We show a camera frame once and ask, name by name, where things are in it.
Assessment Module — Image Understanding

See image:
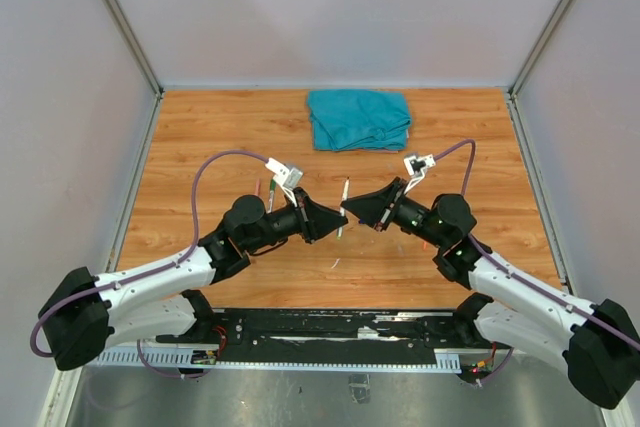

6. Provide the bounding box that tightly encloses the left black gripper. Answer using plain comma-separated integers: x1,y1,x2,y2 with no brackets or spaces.
245,186,348,252

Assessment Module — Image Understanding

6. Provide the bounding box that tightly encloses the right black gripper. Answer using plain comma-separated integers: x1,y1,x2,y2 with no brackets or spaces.
341,177,447,249

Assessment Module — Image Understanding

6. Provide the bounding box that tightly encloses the white pen yellow-green tip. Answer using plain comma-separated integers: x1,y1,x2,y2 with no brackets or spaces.
336,177,350,240

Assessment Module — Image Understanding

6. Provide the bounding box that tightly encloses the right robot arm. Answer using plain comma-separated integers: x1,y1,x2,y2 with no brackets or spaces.
341,178,639,410

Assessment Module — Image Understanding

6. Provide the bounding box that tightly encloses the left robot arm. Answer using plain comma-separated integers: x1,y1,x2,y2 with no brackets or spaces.
35,188,347,371

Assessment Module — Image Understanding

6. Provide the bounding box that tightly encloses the black tipped white pen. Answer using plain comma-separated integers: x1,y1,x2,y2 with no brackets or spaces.
267,178,277,213

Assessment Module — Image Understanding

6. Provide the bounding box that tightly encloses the teal folded cloth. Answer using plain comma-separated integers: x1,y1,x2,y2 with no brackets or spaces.
306,89,412,152

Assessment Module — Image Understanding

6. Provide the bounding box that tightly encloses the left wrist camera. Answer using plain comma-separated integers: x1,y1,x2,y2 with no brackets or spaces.
265,157,304,204

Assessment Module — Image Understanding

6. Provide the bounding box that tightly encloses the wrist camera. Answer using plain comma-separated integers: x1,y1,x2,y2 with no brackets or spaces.
403,153,436,194
265,157,304,204

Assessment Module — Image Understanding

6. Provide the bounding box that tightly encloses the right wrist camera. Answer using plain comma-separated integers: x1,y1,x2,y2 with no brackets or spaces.
403,153,436,194

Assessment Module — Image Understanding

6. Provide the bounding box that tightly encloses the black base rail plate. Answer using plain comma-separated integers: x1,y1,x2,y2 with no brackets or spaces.
155,306,514,363

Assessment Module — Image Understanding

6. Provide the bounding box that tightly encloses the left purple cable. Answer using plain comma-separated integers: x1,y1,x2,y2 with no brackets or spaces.
30,149,271,358

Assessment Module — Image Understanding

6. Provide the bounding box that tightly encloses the grey slotted cable duct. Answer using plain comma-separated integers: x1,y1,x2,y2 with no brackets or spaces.
91,345,461,373

